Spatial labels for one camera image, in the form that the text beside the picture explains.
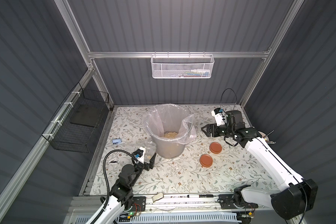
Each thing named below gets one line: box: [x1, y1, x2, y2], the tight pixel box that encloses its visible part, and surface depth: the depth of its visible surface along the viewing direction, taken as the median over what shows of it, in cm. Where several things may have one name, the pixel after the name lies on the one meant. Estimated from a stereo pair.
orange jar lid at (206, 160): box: [199, 154, 214, 168], surface depth 90 cm
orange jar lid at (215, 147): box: [209, 141, 223, 154], surface depth 95 cm
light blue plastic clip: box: [112, 138, 123, 145], surface depth 100 cm
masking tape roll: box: [151, 192, 164, 203], surface depth 75 cm
